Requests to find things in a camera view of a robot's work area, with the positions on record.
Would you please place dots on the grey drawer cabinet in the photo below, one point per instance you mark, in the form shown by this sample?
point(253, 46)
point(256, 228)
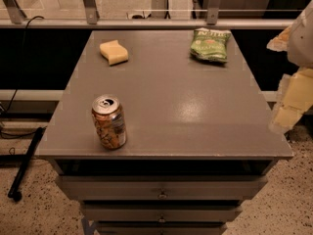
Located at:
point(183, 117)

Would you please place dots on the yellow sponge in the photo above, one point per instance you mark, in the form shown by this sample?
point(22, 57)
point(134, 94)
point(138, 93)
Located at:
point(114, 52)

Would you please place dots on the middle grey drawer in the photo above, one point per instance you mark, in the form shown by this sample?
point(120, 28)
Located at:
point(161, 213)

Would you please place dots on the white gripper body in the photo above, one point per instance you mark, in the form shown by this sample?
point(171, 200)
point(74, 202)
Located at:
point(301, 44)

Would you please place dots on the black rod on floor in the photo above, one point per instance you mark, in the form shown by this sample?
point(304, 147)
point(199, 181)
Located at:
point(14, 193)

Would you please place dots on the metal window rail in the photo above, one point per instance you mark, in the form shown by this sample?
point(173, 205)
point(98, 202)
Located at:
point(152, 24)

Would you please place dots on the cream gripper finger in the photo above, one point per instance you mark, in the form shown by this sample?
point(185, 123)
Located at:
point(280, 42)
point(294, 99)

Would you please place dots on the bottom grey drawer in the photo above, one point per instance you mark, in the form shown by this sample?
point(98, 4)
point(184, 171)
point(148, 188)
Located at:
point(156, 229)

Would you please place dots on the top grey drawer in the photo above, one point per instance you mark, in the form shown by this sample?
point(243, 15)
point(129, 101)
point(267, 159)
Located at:
point(167, 188)

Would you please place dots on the green chip bag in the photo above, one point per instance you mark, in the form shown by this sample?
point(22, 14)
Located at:
point(210, 45)

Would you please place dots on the orange soda can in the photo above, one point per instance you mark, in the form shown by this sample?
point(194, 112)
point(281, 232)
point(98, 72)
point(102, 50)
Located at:
point(108, 116)

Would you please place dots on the grey drawer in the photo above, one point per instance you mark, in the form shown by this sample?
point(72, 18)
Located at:
point(156, 229)
point(161, 213)
point(167, 188)

